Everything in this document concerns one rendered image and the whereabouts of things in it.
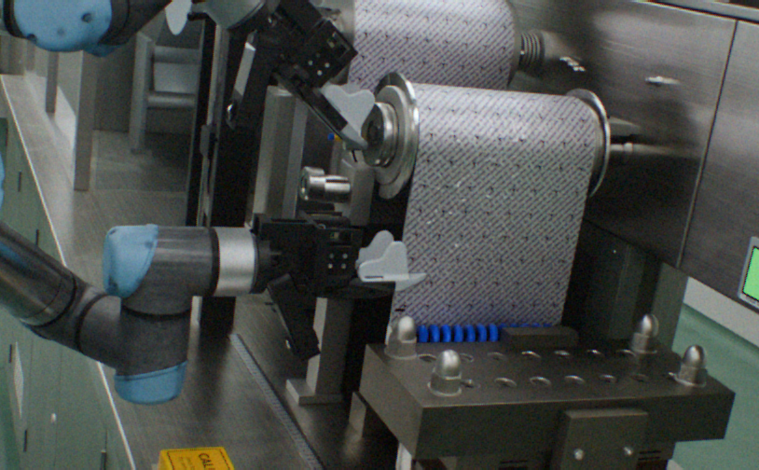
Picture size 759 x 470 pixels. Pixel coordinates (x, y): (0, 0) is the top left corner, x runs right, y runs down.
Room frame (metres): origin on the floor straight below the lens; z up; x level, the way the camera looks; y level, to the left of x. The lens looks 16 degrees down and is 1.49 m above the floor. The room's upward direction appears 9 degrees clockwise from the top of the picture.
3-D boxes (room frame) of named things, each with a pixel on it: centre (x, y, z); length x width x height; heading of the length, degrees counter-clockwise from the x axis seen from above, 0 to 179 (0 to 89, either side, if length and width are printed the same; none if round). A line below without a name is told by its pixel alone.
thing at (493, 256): (1.24, -0.13, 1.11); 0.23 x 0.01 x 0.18; 114
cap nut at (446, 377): (1.04, -0.09, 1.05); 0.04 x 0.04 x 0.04
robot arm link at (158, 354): (1.09, 0.24, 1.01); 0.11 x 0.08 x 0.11; 60
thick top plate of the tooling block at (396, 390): (1.15, -0.22, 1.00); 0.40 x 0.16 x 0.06; 114
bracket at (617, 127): (1.37, -0.27, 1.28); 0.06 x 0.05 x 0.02; 114
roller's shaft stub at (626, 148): (1.37, -0.26, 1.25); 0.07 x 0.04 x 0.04; 114
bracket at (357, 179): (1.26, 0.06, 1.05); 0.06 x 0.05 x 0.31; 114
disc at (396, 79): (1.24, 0.01, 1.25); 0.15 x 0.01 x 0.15; 24
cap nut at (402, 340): (1.12, -0.04, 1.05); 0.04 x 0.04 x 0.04
